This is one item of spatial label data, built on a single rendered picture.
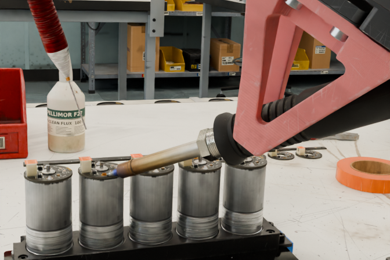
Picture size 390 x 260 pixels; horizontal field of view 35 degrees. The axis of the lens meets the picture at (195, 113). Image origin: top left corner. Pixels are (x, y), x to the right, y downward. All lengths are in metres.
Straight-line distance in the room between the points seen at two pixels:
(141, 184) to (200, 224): 0.04
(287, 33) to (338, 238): 0.18
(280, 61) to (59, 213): 0.14
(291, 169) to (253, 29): 0.31
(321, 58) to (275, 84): 4.68
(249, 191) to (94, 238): 0.09
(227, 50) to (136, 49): 0.68
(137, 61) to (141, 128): 3.76
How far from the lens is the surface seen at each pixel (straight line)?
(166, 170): 0.33
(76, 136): 0.56
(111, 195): 0.33
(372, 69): 0.22
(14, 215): 0.44
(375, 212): 0.47
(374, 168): 0.55
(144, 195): 0.33
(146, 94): 2.73
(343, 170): 0.52
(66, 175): 0.33
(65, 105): 0.55
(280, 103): 0.26
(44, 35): 0.29
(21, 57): 4.72
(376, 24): 0.22
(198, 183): 0.34
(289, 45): 0.28
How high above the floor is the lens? 0.92
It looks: 14 degrees down
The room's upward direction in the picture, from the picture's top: 2 degrees clockwise
